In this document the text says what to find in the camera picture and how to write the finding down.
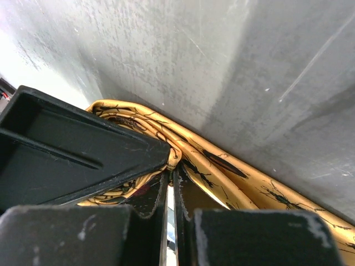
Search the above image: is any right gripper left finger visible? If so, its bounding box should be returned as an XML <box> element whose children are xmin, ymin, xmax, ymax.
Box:
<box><xmin>1</xmin><ymin>172</ymin><xmax>169</xmax><ymax>265</ymax></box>

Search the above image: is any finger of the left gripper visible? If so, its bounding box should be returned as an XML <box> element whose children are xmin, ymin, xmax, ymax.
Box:
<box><xmin>1</xmin><ymin>86</ymin><xmax>170</xmax><ymax>211</ymax></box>

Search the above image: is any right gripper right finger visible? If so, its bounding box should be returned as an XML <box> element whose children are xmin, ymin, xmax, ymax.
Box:
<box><xmin>173</xmin><ymin>165</ymin><xmax>343</xmax><ymax>265</ymax></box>

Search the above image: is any yellow insect print tie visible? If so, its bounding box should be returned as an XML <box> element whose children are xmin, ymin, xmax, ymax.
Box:
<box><xmin>83</xmin><ymin>100</ymin><xmax>354</xmax><ymax>265</ymax></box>

